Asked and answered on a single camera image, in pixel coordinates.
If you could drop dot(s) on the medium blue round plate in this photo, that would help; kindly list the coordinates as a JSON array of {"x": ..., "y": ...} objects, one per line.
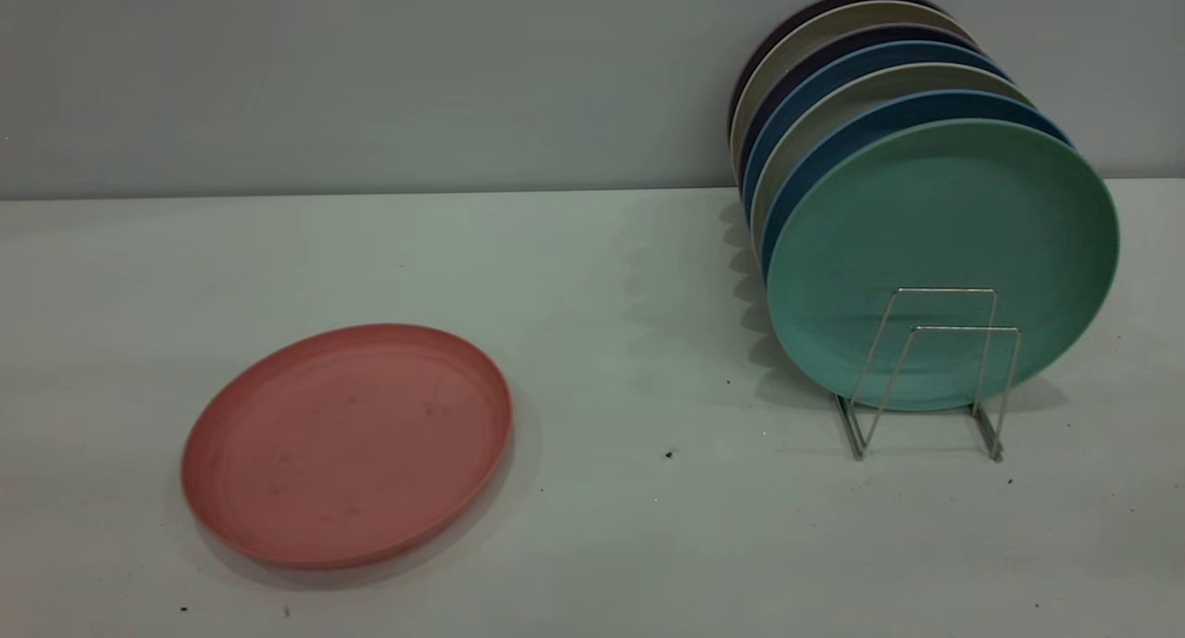
[{"x": 861, "y": 59}]

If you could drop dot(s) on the dark blue round plate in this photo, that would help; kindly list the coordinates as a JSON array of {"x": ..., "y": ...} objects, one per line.
[{"x": 926, "y": 106}]

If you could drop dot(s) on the green round plate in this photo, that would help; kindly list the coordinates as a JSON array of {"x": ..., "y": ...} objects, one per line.
[{"x": 926, "y": 221}]

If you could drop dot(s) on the beige round plate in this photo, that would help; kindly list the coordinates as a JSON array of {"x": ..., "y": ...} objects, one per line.
[
  {"x": 879, "y": 81},
  {"x": 852, "y": 18}
]

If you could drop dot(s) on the navy purple round plate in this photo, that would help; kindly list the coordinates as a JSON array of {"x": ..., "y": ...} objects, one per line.
[{"x": 852, "y": 41}]

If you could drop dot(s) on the dark purple round plate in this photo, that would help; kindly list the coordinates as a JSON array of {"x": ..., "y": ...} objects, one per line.
[{"x": 833, "y": 2}]

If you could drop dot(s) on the pink round plate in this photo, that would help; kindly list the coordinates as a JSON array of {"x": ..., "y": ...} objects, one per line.
[{"x": 347, "y": 444}]

